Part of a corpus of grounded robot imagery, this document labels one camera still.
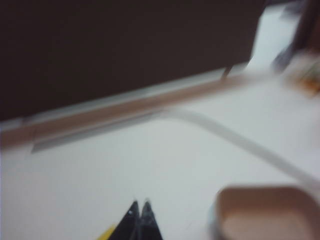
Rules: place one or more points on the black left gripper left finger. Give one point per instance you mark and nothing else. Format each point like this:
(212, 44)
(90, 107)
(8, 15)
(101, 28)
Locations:
(130, 225)

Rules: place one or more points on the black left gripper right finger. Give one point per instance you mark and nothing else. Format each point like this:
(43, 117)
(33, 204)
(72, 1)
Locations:
(148, 225)

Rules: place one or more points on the beige paper lunch box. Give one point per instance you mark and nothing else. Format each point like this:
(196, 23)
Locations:
(265, 215)

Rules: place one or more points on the white plastic bag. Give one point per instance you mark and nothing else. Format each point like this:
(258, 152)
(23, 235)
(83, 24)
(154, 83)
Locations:
(305, 75)

